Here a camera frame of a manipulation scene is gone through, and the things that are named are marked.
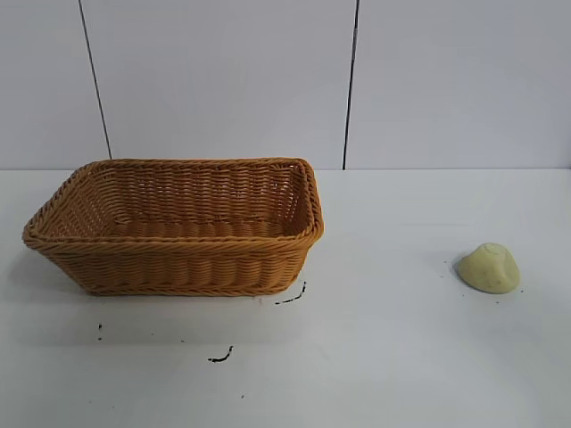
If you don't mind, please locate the pale yellow egg yolk pastry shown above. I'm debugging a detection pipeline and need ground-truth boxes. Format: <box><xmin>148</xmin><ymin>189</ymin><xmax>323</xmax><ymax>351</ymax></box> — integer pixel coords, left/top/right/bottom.
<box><xmin>454</xmin><ymin>242</ymin><xmax>522</xmax><ymax>295</ymax></box>

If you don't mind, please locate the brown woven wicker basket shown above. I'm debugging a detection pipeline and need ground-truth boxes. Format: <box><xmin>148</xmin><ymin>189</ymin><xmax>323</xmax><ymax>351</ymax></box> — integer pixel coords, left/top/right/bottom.
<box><xmin>22</xmin><ymin>155</ymin><xmax>326</xmax><ymax>298</ymax></box>

